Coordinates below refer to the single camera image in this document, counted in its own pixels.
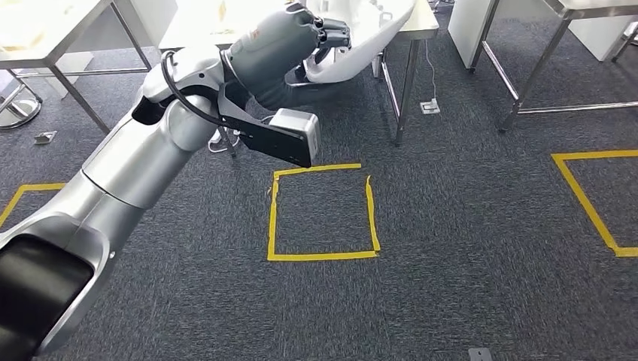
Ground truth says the white plastic shell part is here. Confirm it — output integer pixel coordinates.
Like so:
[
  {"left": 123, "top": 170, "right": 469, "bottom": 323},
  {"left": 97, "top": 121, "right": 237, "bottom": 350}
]
[{"left": 302, "top": 0, "right": 418, "bottom": 85}]

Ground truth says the yellow floor tape square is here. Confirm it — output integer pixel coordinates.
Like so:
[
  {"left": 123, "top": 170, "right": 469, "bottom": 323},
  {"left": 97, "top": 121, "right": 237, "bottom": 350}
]
[
  {"left": 551, "top": 149, "right": 638, "bottom": 259},
  {"left": 266, "top": 163, "right": 381, "bottom": 263}
]

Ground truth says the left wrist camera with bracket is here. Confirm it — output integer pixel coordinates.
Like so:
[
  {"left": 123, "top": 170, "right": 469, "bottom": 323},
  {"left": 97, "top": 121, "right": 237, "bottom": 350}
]
[{"left": 217, "top": 83, "right": 323, "bottom": 169}]

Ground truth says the chrome round stool base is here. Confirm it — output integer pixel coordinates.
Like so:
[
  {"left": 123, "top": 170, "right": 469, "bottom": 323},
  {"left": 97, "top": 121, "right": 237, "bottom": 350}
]
[{"left": 0, "top": 82, "right": 44, "bottom": 132}]

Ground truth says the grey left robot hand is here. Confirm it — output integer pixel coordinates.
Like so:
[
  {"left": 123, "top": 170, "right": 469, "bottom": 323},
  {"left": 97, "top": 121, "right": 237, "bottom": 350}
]
[{"left": 223, "top": 2, "right": 352, "bottom": 111}]

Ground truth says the thin white cable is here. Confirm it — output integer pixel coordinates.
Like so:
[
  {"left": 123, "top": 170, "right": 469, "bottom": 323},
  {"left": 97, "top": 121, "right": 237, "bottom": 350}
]
[{"left": 424, "top": 38, "right": 439, "bottom": 101}]

